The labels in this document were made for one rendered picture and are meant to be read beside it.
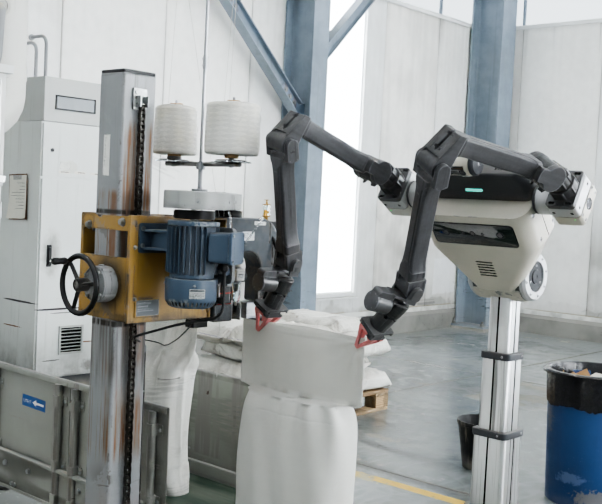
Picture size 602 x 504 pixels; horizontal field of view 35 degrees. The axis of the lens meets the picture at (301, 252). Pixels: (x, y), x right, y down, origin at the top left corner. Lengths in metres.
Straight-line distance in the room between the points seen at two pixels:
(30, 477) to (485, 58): 9.01
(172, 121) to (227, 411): 1.18
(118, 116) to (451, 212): 1.04
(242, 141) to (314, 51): 6.16
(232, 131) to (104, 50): 5.03
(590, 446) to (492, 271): 1.91
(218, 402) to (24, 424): 0.72
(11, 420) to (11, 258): 3.28
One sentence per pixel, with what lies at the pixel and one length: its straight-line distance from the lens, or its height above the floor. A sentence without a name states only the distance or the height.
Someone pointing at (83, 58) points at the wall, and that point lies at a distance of 7.66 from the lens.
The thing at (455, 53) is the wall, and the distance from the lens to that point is 11.51.
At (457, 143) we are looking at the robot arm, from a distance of 2.44.
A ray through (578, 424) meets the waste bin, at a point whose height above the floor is 0.41.
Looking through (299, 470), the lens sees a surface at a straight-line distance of 2.88.
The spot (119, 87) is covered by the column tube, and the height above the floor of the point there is 1.71.
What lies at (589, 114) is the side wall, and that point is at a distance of 11.32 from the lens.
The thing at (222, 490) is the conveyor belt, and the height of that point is 0.38.
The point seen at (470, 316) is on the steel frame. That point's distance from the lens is 11.69.
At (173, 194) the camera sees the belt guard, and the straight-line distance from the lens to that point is 2.70.
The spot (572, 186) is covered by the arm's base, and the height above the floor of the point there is 1.48.
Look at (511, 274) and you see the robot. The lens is 3.03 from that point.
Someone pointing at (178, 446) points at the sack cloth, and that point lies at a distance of 3.37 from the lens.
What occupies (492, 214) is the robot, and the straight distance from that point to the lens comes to 2.91.
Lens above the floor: 1.40
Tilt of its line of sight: 3 degrees down
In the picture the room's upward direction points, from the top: 3 degrees clockwise
